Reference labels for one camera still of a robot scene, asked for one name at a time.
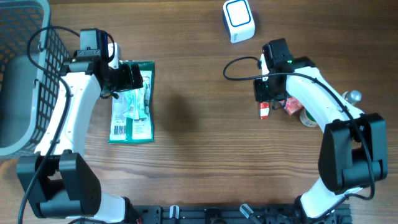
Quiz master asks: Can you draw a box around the red stick sachet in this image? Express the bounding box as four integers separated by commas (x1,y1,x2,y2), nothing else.
259,102,269,119

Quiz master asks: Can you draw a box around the red white tissue pack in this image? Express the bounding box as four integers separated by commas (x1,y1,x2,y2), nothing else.
279,96,303,116

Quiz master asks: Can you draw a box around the light green wipes pack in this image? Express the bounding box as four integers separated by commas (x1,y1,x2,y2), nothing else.
123,87,149,121

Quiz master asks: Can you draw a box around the green glove package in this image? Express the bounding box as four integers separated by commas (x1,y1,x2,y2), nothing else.
108,60,155,144

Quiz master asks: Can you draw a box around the green lid jar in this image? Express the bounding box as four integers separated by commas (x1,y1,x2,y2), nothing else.
300,108,318,128

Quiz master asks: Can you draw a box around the yellow liquid bottle silver cap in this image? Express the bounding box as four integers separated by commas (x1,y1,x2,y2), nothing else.
342,90,362,105

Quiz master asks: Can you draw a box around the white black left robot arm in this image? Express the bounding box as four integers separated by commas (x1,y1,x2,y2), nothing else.
17,28,143,223

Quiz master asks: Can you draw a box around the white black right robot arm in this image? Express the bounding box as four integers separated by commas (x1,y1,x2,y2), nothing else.
254,39,388,222

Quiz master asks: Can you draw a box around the white barcode scanner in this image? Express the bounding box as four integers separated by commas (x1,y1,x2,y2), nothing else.
223,0,256,44

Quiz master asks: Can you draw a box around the grey plastic mesh basket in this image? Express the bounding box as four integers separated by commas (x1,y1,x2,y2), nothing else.
1,0,70,159

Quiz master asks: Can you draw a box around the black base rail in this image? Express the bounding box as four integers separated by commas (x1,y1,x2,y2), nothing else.
75,203,353,224

